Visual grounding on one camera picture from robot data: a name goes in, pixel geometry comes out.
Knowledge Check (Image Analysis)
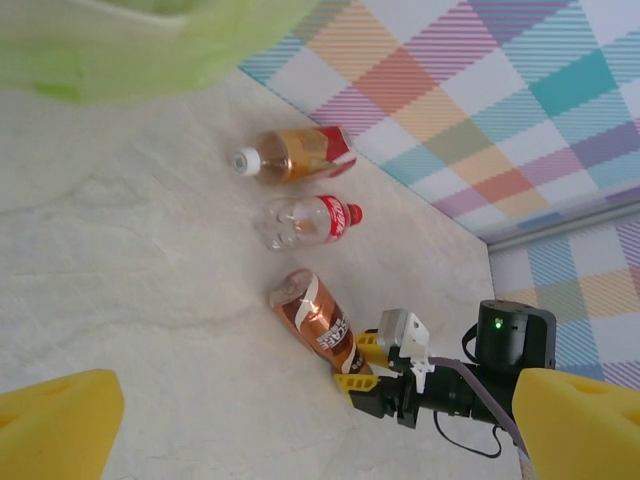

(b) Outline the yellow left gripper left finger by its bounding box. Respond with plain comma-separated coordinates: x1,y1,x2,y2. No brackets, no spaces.
0,368,125,480

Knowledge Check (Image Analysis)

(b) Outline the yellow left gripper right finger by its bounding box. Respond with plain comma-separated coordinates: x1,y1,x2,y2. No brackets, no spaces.
514,368,640,480

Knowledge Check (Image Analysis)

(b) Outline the brown coffee drink bottle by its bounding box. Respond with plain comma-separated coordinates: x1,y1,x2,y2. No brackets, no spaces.
268,268,374,376

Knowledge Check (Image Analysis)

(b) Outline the green plastic bin liner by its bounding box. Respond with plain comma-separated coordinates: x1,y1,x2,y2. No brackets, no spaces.
0,0,321,106

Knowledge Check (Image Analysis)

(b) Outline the red label cola bottle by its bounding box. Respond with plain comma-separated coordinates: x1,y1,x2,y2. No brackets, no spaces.
259,194,365,253

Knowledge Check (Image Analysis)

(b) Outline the red gold tea bottle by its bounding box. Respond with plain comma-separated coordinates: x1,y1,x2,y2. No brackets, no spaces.
231,125,359,186

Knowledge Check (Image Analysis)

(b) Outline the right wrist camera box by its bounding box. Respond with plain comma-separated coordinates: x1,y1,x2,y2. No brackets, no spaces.
376,308,436,392

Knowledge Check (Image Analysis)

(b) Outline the right gripper thin black cable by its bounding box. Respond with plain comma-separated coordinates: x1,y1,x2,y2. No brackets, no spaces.
432,319,503,460

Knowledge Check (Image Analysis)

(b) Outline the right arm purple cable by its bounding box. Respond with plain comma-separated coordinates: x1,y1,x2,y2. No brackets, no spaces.
430,356,532,464

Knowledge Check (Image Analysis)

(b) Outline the aluminium frame post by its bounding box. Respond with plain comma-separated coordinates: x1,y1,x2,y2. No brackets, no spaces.
484,197,640,254

